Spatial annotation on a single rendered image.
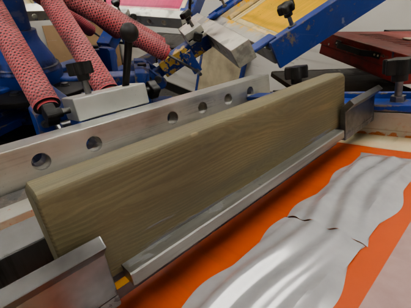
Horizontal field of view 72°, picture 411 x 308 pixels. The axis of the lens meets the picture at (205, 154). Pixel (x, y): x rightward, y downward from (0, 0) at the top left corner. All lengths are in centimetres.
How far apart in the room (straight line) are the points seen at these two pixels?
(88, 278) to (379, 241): 21
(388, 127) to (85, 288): 43
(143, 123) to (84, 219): 29
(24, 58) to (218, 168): 51
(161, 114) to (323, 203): 29
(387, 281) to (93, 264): 18
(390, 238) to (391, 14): 207
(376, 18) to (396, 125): 186
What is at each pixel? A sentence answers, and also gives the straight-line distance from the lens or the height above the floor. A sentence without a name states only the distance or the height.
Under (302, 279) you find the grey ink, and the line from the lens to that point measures 22.
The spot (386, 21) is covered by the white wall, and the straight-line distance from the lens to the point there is 229.
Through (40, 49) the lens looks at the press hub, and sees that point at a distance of 96.
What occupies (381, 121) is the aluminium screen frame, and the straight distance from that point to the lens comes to 48.
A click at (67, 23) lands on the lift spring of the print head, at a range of 75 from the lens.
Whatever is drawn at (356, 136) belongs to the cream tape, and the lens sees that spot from 48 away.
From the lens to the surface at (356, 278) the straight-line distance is 23.
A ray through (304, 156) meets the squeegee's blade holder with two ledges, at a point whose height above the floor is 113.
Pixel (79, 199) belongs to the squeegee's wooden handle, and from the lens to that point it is 17.
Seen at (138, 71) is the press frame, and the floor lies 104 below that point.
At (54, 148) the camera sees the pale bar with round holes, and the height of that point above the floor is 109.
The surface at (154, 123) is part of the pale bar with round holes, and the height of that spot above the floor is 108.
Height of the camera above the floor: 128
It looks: 32 degrees down
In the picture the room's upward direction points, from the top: 2 degrees clockwise
